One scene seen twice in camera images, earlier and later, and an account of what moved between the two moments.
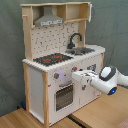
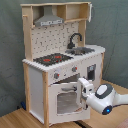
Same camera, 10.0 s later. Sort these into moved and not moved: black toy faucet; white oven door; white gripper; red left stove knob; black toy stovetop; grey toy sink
Moved: white oven door; white gripper
Not moved: grey toy sink; black toy stovetop; black toy faucet; red left stove knob
